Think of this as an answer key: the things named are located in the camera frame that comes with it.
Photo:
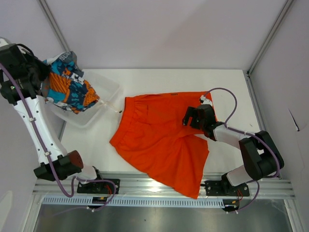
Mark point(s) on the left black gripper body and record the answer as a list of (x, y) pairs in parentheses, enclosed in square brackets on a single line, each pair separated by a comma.
[(31, 66)]

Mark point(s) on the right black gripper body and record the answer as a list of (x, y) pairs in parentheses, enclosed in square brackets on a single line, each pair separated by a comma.
[(202, 124)]

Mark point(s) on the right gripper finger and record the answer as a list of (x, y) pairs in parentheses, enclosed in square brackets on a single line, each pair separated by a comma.
[(194, 123), (191, 111)]

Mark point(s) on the colourful patterned shorts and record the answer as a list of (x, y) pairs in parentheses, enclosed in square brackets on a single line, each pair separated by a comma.
[(65, 85)]

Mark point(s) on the orange shorts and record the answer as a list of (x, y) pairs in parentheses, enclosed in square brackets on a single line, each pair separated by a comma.
[(152, 138)]

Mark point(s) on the white plastic basket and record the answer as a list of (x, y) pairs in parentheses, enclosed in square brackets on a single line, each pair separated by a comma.
[(108, 91)]

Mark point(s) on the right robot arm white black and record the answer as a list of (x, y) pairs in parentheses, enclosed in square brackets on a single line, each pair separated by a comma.
[(261, 158)]

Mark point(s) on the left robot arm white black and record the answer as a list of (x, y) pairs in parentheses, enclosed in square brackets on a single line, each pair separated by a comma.
[(55, 162)]

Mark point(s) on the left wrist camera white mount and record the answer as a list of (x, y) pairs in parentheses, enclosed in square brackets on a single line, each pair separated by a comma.
[(4, 42)]

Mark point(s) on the right aluminium side rail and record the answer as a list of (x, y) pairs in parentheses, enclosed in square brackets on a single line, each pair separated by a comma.
[(256, 106)]

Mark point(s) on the aluminium side rail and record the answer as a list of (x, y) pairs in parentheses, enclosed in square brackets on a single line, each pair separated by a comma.
[(256, 106), (62, 129)]

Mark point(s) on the left aluminium side rail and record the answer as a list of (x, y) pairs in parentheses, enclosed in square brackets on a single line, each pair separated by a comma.
[(62, 129)]

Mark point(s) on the left aluminium frame post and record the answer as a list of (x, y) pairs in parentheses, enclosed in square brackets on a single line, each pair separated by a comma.
[(54, 25)]

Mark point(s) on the aluminium frame post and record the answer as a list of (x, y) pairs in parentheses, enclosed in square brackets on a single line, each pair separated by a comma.
[(288, 4), (54, 25)]

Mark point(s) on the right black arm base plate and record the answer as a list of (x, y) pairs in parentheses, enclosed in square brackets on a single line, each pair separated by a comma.
[(222, 188)]

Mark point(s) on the aluminium rail beam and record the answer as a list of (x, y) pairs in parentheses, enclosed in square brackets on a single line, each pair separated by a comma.
[(141, 185)]

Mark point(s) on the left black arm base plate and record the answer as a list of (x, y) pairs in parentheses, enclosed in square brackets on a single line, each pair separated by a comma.
[(105, 187)]

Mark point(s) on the slotted white cable duct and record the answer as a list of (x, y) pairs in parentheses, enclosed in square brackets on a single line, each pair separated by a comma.
[(136, 201)]

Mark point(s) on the right aluminium frame post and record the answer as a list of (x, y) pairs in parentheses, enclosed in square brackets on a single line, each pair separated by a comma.
[(288, 4)]

